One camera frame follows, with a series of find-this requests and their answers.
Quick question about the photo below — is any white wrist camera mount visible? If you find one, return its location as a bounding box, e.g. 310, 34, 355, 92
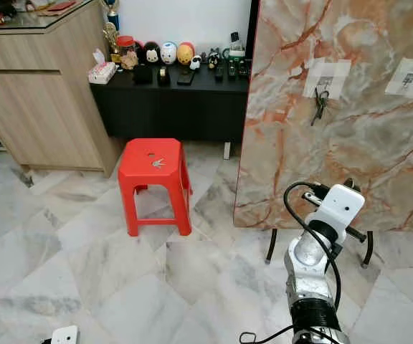
307, 183, 366, 234
49, 325, 80, 344

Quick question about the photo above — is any black television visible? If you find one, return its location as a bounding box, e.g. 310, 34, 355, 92
245, 0, 261, 58

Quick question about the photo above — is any white figurine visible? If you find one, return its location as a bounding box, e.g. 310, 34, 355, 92
20, 0, 58, 11

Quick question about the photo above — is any red envelope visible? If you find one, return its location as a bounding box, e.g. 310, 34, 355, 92
47, 0, 78, 12

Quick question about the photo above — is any red plastic stool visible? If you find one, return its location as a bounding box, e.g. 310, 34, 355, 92
118, 138, 193, 237

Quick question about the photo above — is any black low console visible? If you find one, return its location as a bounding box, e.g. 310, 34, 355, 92
90, 61, 252, 160

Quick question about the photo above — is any light wood cabinet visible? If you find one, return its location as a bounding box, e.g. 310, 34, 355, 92
0, 0, 123, 177

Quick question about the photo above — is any black tape dispenser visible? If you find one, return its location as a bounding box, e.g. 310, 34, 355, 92
156, 67, 171, 87

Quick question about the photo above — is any black mouse-ear toy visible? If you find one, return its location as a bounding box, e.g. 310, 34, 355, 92
143, 42, 161, 65

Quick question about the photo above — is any white round toy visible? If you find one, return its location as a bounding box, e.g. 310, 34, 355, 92
160, 42, 178, 65

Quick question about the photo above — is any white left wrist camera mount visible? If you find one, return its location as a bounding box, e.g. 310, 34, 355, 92
49, 325, 80, 344

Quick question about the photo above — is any black wallet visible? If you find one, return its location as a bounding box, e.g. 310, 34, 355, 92
133, 64, 154, 85

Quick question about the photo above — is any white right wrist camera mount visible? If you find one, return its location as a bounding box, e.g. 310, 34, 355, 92
307, 183, 366, 234

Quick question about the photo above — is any pink tissue box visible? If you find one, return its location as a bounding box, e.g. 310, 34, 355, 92
88, 49, 118, 85

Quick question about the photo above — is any green holder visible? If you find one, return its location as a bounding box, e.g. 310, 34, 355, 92
224, 43, 245, 59

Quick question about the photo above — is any yellow bear toy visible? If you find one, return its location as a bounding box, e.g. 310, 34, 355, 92
176, 42, 195, 66

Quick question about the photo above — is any black teapot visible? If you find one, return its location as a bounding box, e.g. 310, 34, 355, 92
0, 0, 19, 16

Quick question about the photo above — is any blue and gold trophy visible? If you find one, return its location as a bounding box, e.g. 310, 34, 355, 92
105, 0, 121, 29

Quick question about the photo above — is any small gold trophy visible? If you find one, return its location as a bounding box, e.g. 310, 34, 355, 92
103, 23, 120, 64

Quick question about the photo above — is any small black figurine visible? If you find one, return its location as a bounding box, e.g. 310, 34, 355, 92
206, 49, 220, 70

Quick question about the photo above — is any red-lidded cookie jar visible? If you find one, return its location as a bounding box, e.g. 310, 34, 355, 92
116, 36, 138, 70

